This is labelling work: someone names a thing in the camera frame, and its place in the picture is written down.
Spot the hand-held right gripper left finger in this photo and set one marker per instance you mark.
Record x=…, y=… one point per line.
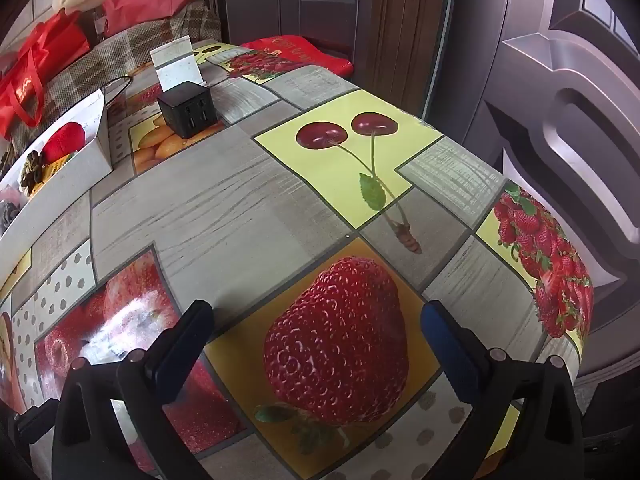
x=181, y=347

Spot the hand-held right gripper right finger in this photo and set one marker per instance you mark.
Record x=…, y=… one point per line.
x=450, y=350

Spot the white cardboard box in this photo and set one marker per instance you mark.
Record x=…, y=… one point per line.
x=75, y=172

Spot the brown braided scrunchie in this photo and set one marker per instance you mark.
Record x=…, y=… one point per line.
x=33, y=170

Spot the fruit print tablecloth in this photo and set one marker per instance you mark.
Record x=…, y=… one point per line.
x=280, y=195

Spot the navy patterned scrunchie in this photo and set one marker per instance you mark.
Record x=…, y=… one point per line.
x=6, y=214

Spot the yellow sponge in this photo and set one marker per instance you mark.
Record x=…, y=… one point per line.
x=56, y=166

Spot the black power cube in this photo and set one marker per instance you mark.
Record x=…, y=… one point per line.
x=187, y=110

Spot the red plush ball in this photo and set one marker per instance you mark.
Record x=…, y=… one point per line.
x=62, y=141

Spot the white paper card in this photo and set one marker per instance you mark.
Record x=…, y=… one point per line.
x=175, y=67

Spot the plaid cloth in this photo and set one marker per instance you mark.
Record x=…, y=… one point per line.
x=130, y=47

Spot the red cushion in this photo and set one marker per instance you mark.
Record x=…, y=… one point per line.
x=295, y=55

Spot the red tote bag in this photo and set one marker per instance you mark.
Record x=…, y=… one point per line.
x=47, y=55

